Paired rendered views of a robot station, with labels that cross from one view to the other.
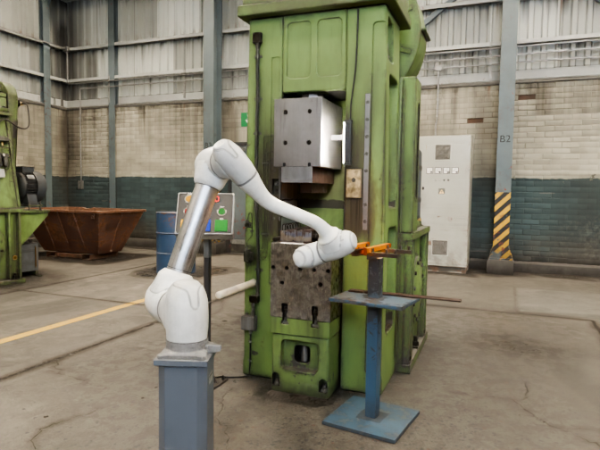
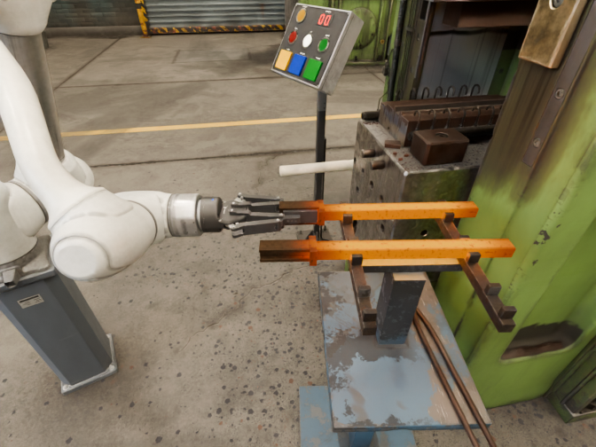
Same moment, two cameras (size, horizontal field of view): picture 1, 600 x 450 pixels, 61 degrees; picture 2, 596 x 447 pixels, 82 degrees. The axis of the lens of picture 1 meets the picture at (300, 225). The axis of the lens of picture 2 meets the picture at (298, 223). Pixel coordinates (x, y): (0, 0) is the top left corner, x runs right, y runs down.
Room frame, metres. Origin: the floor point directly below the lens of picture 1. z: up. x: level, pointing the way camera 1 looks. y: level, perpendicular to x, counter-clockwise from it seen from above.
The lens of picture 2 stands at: (2.26, -0.69, 1.35)
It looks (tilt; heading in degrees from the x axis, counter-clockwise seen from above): 38 degrees down; 58
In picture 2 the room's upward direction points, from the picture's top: straight up
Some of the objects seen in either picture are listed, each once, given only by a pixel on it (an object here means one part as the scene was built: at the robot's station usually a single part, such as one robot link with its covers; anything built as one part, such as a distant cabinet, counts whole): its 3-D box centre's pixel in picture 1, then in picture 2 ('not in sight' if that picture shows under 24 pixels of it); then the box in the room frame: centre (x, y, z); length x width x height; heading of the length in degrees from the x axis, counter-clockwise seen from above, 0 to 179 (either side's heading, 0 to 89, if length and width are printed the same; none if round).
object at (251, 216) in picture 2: not in sight; (256, 218); (2.48, -0.17, 0.93); 0.11 x 0.01 x 0.04; 143
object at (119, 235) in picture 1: (82, 232); not in sight; (9.12, 3.89, 0.43); 1.89 x 1.20 x 0.85; 68
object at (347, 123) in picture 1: (351, 87); not in sight; (3.05, -0.29, 1.83); 0.07 x 0.04 x 0.90; 69
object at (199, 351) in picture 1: (192, 345); (11, 258); (1.91, 0.40, 0.63); 0.22 x 0.18 x 0.06; 88
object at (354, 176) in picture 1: (354, 183); (556, 12); (3.05, -0.32, 1.27); 0.09 x 0.02 x 0.17; 69
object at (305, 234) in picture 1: (307, 232); (454, 115); (3.24, -0.05, 0.96); 0.42 x 0.20 x 0.09; 159
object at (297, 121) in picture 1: (315, 136); not in sight; (3.22, -0.09, 1.56); 0.42 x 0.39 x 0.40; 159
